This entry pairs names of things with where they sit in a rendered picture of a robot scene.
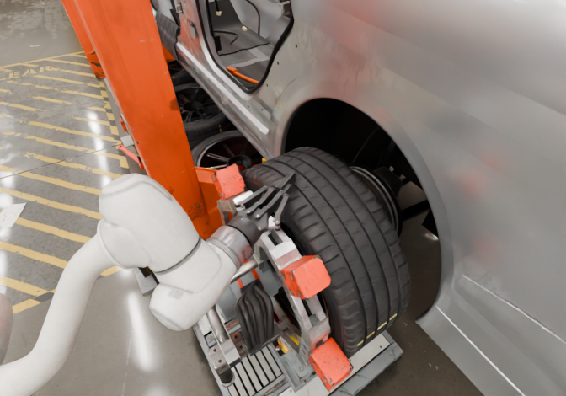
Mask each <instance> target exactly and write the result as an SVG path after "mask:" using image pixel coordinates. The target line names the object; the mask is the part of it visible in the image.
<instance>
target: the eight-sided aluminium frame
mask: <svg viewBox="0 0 566 396"><path fill-rule="evenodd" d="M252 194H253V192H252V191H250V190H248V191H246V192H243V193H241V194H239V195H235V196H234V197H232V198H230V199H227V200H222V199H220V200H219V201H217V207H218V209H219V212H220V216H221V220H222V226H226V225H227V224H228V223H229V222H230V220H229V216H228V212H229V211H230V212H231V213H232V218H234V217H235V216H236V215H237V212H236V210H235V205H234V204H235V203H236V202H239V201H243V200H244V199H246V198H247V197H249V196H250V195H252ZM269 230H270V231H271V233H272V236H273V238H274V239H275V241H276V242H277V243H278V245H276V246H274V244H273V243H272V242H271V240H270V239H269V237H268V236H267V235H266V233H263V234H262V235H261V237H260V238H259V240H258V242H259V244H260V246H261V248H262V249H263V250H264V252H265V253H266V254H267V256H268V258H269V259H270V262H271V264H272V265H273V266H274V268H275V271H276V273H277V275H278V276H279V279H280V282H281V284H282V286H283V288H284V290H285V293H286V295H287V298H288V300H289V302H290V304H291V307H292V309H293V312H294V314H295V315H296V319H297V321H298V323H299V325H300V329H301V330H299V329H298V328H297V327H296V326H295V325H293V324H292V323H291V321H290V320H289V319H288V318H287V317H286V315H285V314H284V312H283V311H282V309H281V308H280V306H279V304H278V303H277V301H276V300H275V299H274V297H271V300H272V303H273V308H274V311H275V313H276V314H277V316H278V318H279V319H280V321H279V322H277V323H276V321H275V320H274V324H277V325H278V326H279V328H280V330H281V332H282V336H281V337H279V338H278V340H279V342H280V343H282V344H283V345H284V346H285V347H286V348H287V349H288V350H289V351H290V352H291V353H292V354H293V355H294V356H295V357H296V358H297V359H298V360H299V361H300V363H301V364H302V365H303V366H305V367H309V366H310V365H311V364H310V362H309V356H310V352H311V351H313V350H314V349H316V348H317V347H318V346H320V345H321V344H322V343H323V342H325V341H326V340H327V339H328V334H330V333H331V331H330V326H329V323H328V318H327V316H326V315H325V314H324V312H323V309H322V307H321V304H320V302H319V300H318V297H317V294H316V295H314V296H313V297H311V298H309V299H307V300H306V301H307V305H308V307H309V308H310V311H311V313H312V315H311V316H310V317H308V316H307V312H306V310H305V308H304V306H303V304H302V300H301V298H298V297H293V296H292V295H291V293H290V291H289V289H288V287H287V285H286V283H285V281H284V278H283V277H282V274H281V273H280V271H281V270H282V269H284V268H285V267H287V266H288V265H290V264H292V263H293V262H295V261H297V260H299V259H300V258H302V256H301V255H300V253H299V251H298V250H297V248H296V246H295V244H294V243H293V242H292V240H291V238H288V237H287V235H286V234H285V233H284V231H283V230H282V229H280V231H276V230H275V228H272V229H269ZM290 336H292V337H293V338H295V339H296V340H297V341H298V342H299V343H300V346H299V345H298V344H297V343H296V342H295V341H293V340H292V339H291V338H290Z"/></svg>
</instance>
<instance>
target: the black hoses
mask: <svg viewBox="0 0 566 396"><path fill-rule="evenodd" d="M267 264H268V265H269V266H270V268H271V269H272V270H273V272H274V273H275V272H276V271H275V268H274V266H273V265H272V264H271V262H270V260H267ZM263 289H264V286H263V284H262V283H261V281H260V280H259V278H257V279H256V280H254V281H252V282H250V283H248V284H247V285H246V286H243V287H242V288H240V292H241V294H242V296H241V297H240V298H239V299H238V301H237V303H236V305H235V313H236V315H237V317H238V322H239V324H240V327H241V330H242V332H243V337H244V339H245V341H246V343H245V344H244V346H245V348H246V350H247V352H248V354H249V356H252V355H254V354H255V353H257V352H258V351H260V350H262V349H263V348H265V347H266V346H267V345H268V344H270V343H271V342H273V341H274V340H276V339H278V338H279V337H281V336H282V332H281V330H280V328H279V326H278V325H277V324H274V308H273V303H272V300H271V298H270V296H269V295H268V294H267V292H265V291H264V290H263ZM245 303H246V304H245ZM246 305H247V306H246ZM248 310H249V312H248ZM249 313H250V315H251V318H250V315H249ZM251 319H252V321H251Z"/></svg>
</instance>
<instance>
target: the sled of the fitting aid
mask: <svg viewBox="0 0 566 396"><path fill-rule="evenodd" d="M268 347H269V349H270V351H271V353H272V355H273V357H274V358H275V360H276V361H277V363H278V365H279V367H280V369H281V370H282V372H283V373H284V375H285V377H286V379H287V381H288V383H289V384H290V385H291V388H292V390H293V391H294V393H296V392H297V391H298V390H300V389H301V388H303V387H304V386H305V385H306V384H308V383H309V382H311V381H312V380H313V379H314V378H315V377H316V376H317V373H316V372H315V371H313V372H312V373H310V374H309V375H308V376H306V377H305V378H304V379H302V380H301V381H300V382H299V380H298V379H297V377H296V374H295V373H294V372H293V370H292V369H291V366H290V365H289V363H288V361H287V360H286V358H285V357H284V356H282V357H280V356H279V355H278V353H277V352H276V351H275V347H274V346H273V345H272V343H270V344H268Z"/></svg>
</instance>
